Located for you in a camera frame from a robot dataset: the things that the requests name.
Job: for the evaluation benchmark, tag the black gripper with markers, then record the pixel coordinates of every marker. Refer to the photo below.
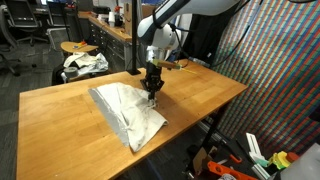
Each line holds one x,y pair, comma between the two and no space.
154,73

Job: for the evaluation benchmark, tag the white frayed cotton towel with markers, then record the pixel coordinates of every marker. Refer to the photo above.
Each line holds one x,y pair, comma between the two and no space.
140,116

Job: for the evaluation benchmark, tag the white rounded robot base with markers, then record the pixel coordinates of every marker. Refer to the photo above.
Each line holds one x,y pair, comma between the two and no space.
303,163

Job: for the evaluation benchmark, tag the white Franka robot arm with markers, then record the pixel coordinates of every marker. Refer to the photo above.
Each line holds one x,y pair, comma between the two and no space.
160,30

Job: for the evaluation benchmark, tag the yellow pencil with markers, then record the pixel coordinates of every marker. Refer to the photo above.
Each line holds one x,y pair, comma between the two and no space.
190,71

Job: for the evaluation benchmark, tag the grey drawer workbench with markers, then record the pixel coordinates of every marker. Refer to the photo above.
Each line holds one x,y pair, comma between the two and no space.
113,46

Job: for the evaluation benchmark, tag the white crumpled cloth pile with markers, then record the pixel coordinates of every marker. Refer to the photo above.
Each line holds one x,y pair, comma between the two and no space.
88,63

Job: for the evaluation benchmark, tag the large cardboard box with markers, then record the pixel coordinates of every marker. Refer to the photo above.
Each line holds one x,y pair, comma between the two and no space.
145,9

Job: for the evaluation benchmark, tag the red black bottle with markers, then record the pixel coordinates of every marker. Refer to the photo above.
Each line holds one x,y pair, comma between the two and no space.
118,16

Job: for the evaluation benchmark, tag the white cup stack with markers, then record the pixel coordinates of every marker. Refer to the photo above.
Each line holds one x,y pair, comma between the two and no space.
111,20

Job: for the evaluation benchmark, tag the small red yellow tool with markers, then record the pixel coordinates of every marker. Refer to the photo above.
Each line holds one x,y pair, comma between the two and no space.
80,45

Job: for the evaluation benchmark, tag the brown cardboard piece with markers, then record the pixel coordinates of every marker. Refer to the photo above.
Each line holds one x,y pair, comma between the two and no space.
201,160

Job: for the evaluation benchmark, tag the round wooden side table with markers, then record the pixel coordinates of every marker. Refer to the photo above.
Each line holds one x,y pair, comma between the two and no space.
76,48

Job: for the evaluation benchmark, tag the black low chair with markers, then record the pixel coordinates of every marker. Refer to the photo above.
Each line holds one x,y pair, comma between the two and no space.
56,75

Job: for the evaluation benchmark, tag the orange spirit level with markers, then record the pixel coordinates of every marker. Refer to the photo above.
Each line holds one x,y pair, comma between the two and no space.
220,168

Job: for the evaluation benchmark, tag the orange black bar clamp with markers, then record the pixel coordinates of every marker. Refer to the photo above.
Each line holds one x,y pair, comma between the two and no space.
236,158

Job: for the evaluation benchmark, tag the yellow green plastic part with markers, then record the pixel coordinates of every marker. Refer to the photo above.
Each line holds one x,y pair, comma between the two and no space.
280,160

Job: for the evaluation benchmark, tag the black mesh office chair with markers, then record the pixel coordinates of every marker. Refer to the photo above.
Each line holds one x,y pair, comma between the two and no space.
21,15

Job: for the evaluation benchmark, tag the red round cap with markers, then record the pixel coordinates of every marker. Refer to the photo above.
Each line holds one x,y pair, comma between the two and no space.
292,156

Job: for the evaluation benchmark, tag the wooden green camera mount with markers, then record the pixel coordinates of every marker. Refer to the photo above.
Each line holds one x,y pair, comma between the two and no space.
168,64

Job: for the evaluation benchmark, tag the black camera stand pole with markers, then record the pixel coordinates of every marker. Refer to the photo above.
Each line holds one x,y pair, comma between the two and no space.
134,33

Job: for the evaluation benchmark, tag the white plastic bracket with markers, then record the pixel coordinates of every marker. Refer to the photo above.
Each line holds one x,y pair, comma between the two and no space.
253,145

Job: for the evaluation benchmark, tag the silver aluminium rail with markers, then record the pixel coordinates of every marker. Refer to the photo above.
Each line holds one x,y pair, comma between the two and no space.
260,171

